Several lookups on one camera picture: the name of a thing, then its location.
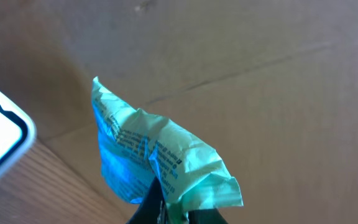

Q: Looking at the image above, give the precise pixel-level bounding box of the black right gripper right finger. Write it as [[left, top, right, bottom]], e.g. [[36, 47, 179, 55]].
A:
[[188, 208, 227, 224]]

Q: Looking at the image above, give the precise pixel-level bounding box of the teal snack packet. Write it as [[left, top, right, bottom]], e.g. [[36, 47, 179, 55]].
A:
[[91, 78, 243, 223]]

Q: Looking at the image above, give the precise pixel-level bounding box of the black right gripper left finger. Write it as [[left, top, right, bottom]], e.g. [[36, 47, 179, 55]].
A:
[[127, 178, 165, 224]]

